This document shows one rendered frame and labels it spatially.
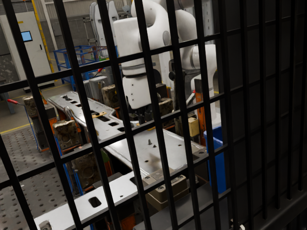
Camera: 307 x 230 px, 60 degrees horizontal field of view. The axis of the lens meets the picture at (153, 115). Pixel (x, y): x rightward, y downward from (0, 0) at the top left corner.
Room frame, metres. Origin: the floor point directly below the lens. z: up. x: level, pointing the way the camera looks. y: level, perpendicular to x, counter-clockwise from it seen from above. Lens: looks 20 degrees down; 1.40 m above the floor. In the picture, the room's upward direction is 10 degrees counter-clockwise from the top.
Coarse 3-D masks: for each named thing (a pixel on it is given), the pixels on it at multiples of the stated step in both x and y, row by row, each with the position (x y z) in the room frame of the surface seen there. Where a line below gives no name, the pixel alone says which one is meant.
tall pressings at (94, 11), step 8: (112, 0) 10.42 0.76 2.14; (96, 8) 10.09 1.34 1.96; (112, 8) 10.35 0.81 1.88; (96, 16) 10.04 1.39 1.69; (112, 16) 10.31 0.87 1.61; (96, 24) 10.00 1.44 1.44; (112, 24) 10.26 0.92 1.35; (96, 32) 10.17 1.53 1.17; (112, 32) 10.21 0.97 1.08; (104, 40) 10.03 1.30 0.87; (104, 56) 9.94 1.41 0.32
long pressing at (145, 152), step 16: (64, 112) 1.39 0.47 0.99; (80, 112) 1.32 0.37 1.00; (112, 112) 1.22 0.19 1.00; (96, 128) 1.05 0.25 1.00; (112, 128) 1.02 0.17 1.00; (112, 144) 0.87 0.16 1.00; (144, 144) 0.82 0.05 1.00; (176, 144) 0.78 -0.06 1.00; (192, 144) 0.76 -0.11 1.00; (128, 160) 0.73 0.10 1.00; (144, 160) 0.71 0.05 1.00; (160, 160) 0.70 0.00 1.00; (176, 160) 0.68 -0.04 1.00; (144, 176) 0.63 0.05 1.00
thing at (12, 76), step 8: (0, 24) 7.87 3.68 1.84; (0, 32) 7.83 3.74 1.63; (40, 32) 8.33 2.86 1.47; (0, 40) 7.80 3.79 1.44; (0, 48) 7.77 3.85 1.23; (8, 48) 7.86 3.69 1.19; (0, 56) 7.74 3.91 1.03; (8, 56) 7.83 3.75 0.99; (48, 56) 8.31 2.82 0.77; (0, 64) 7.70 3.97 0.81; (8, 64) 7.79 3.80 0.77; (0, 72) 7.67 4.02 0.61; (8, 72) 7.76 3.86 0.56; (16, 72) 7.86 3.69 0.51; (8, 80) 7.72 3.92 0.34; (16, 80) 7.82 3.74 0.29; (56, 80) 8.31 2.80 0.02
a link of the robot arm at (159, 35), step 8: (144, 0) 0.89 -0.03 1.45; (152, 0) 0.90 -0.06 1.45; (160, 0) 0.95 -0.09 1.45; (144, 8) 0.88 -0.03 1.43; (152, 8) 0.85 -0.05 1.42; (160, 8) 0.82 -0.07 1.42; (136, 16) 0.91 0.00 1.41; (152, 16) 0.86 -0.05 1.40; (160, 16) 0.79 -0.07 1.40; (152, 24) 0.91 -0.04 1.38; (160, 24) 0.77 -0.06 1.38; (168, 24) 0.79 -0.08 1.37; (152, 32) 0.76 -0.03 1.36; (160, 32) 0.75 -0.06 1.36; (168, 32) 0.78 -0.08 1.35; (152, 40) 0.75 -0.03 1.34; (160, 40) 0.74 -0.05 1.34; (168, 40) 0.77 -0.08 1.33; (152, 48) 0.75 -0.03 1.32
